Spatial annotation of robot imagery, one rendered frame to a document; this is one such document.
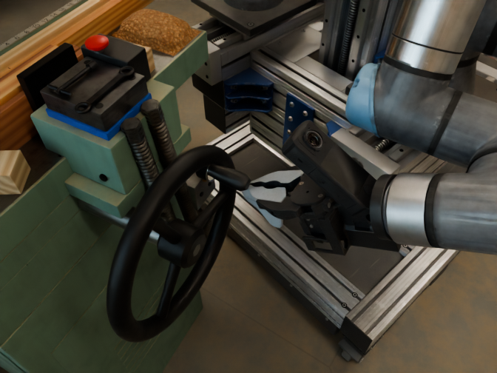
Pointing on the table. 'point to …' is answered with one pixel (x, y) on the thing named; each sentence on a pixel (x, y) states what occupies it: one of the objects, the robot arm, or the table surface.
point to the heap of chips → (156, 31)
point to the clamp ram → (46, 72)
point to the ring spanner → (103, 90)
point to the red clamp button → (96, 43)
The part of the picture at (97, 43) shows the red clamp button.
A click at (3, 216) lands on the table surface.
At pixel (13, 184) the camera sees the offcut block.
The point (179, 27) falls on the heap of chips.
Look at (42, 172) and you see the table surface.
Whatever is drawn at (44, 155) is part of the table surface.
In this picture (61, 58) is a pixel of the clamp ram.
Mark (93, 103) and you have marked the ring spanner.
